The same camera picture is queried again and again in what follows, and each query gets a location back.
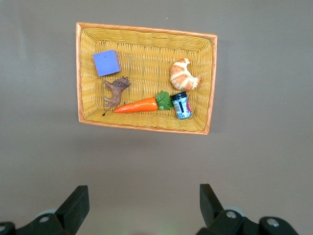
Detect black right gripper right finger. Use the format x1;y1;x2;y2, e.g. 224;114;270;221
197;184;298;235

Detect toy croissant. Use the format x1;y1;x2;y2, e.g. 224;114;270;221
170;58;202;92

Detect orange toy carrot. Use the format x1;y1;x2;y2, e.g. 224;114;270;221
113;90;174;114

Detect purple foam cube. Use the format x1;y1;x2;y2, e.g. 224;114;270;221
92;49;122;78

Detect yellow basket with orange rim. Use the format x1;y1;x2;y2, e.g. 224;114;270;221
75;22;218;135

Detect brown toy lion figure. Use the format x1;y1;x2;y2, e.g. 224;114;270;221
102;75;132;116

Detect brown table cover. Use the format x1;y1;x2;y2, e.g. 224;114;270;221
0;0;313;235

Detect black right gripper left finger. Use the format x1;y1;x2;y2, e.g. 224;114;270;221
0;185;90;235

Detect small blue printed can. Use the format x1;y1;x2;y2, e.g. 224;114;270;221
170;92;193;120

